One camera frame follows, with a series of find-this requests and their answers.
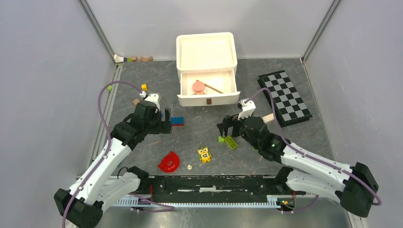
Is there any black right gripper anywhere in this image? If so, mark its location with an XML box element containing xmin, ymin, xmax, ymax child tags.
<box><xmin>217</xmin><ymin>110</ymin><xmax>260</xmax><ymax>150</ymax></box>

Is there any pink round sponge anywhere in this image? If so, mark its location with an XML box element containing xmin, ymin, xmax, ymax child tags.
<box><xmin>192</xmin><ymin>81</ymin><xmax>205</xmax><ymax>93</ymax></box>

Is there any white three-drawer organizer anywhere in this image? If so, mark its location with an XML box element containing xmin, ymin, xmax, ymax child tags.
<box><xmin>176</xmin><ymin>32</ymin><xmax>240</xmax><ymax>107</ymax></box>

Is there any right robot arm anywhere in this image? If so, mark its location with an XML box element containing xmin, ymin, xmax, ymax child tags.
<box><xmin>217</xmin><ymin>115</ymin><xmax>381</xmax><ymax>218</ymax></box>

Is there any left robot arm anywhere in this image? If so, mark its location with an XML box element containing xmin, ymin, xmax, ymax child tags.
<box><xmin>54</xmin><ymin>100</ymin><xmax>172</xmax><ymax>228</ymax></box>

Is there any gold makeup brush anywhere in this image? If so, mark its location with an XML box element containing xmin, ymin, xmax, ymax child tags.
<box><xmin>196</xmin><ymin>80</ymin><xmax>223</xmax><ymax>94</ymax></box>

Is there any blue red duplo brick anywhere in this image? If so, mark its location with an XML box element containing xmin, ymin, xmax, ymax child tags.
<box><xmin>171</xmin><ymin>117</ymin><xmax>184</xmax><ymax>126</ymax></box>

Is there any lime green flat brick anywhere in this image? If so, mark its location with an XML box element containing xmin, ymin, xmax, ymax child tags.
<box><xmin>224</xmin><ymin>135</ymin><xmax>238</xmax><ymax>150</ymax></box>

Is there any red arch brick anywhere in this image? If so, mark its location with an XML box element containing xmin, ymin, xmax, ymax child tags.
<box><xmin>157</xmin><ymin>151</ymin><xmax>180</xmax><ymax>173</ymax></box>

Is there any beige small block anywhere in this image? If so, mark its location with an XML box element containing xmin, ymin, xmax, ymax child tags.
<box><xmin>262</xmin><ymin>113</ymin><xmax>275</xmax><ymax>124</ymax></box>

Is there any brown small cube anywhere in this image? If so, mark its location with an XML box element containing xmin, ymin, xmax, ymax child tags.
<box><xmin>133</xmin><ymin>98</ymin><xmax>141</xmax><ymax>105</ymax></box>

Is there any yellow owl brick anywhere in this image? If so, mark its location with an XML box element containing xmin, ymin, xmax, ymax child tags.
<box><xmin>197</xmin><ymin>147</ymin><xmax>211</xmax><ymax>163</ymax></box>

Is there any black grey chessboard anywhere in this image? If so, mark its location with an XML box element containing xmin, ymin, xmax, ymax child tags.
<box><xmin>258</xmin><ymin>70</ymin><xmax>312</xmax><ymax>127</ymax></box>

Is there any wooden arch block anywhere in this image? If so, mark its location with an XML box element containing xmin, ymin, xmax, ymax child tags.
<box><xmin>139</xmin><ymin>56</ymin><xmax>154</xmax><ymax>62</ymax></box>

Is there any white corner block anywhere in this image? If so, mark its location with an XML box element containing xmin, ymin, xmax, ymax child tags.
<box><xmin>113</xmin><ymin>54</ymin><xmax>125</xmax><ymax>64</ymax></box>

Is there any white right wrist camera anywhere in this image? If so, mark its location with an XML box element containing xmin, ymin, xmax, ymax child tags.
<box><xmin>238</xmin><ymin>99</ymin><xmax>256</xmax><ymax>120</ymax></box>

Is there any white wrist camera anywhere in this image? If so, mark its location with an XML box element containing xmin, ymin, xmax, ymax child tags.
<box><xmin>238</xmin><ymin>99</ymin><xmax>256</xmax><ymax>120</ymax></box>
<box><xmin>139</xmin><ymin>91</ymin><xmax>161</xmax><ymax>110</ymax></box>

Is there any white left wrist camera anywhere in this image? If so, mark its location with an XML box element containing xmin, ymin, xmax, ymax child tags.
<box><xmin>139</xmin><ymin>91</ymin><xmax>161</xmax><ymax>110</ymax></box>

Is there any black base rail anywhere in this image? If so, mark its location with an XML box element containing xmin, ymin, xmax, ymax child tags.
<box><xmin>135</xmin><ymin>175</ymin><xmax>295</xmax><ymax>203</ymax></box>

